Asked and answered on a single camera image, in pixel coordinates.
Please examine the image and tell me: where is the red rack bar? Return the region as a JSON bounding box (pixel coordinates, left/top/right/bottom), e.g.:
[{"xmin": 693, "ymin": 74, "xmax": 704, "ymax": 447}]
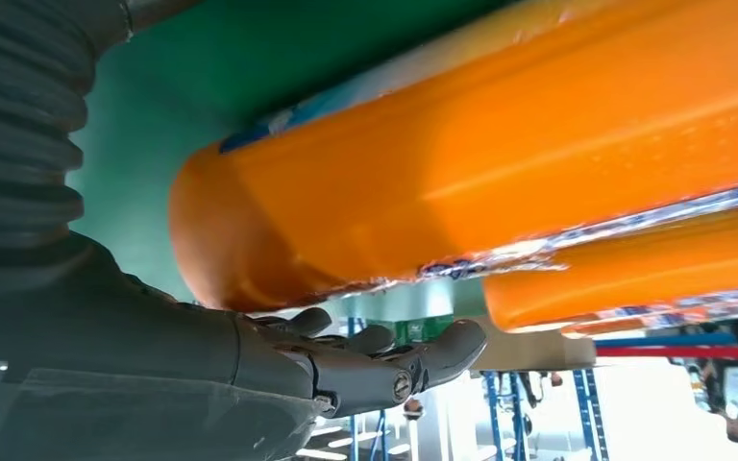
[{"xmin": 595, "ymin": 345, "xmax": 738, "ymax": 361}]

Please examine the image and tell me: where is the blue metal rack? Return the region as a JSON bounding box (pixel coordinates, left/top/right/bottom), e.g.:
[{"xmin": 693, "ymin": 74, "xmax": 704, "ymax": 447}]
[{"xmin": 342, "ymin": 316, "xmax": 738, "ymax": 461}]

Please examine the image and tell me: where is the green plastic crate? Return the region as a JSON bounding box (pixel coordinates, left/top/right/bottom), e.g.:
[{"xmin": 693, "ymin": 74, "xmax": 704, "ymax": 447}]
[{"xmin": 394, "ymin": 313, "xmax": 456, "ymax": 345}]

